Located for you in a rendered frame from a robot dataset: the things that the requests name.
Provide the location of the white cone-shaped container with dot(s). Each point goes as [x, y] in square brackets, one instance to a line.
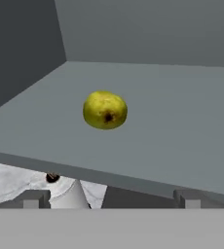
[70, 196]

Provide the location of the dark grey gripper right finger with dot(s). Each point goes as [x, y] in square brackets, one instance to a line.
[190, 195]

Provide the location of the dark brown round object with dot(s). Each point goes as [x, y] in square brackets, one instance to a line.
[52, 177]

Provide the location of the grey cabinet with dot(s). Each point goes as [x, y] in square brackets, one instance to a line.
[182, 129]

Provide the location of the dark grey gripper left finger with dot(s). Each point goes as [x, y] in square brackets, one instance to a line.
[32, 196]

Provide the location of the yellow-green pear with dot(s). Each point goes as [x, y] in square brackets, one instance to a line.
[104, 110]

